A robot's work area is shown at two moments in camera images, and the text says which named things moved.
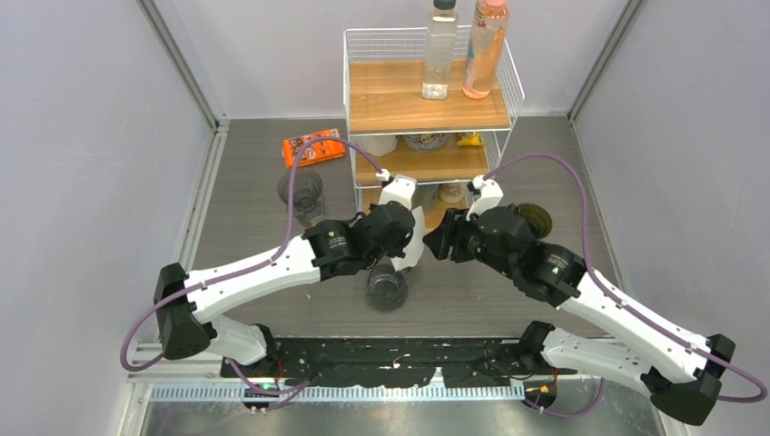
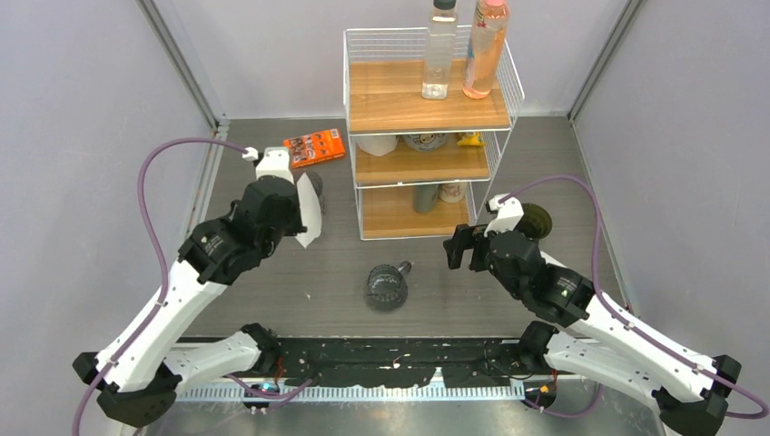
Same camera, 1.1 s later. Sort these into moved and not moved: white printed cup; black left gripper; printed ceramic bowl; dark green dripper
Moved: black left gripper
Not moved: printed ceramic bowl; white printed cup; dark green dripper
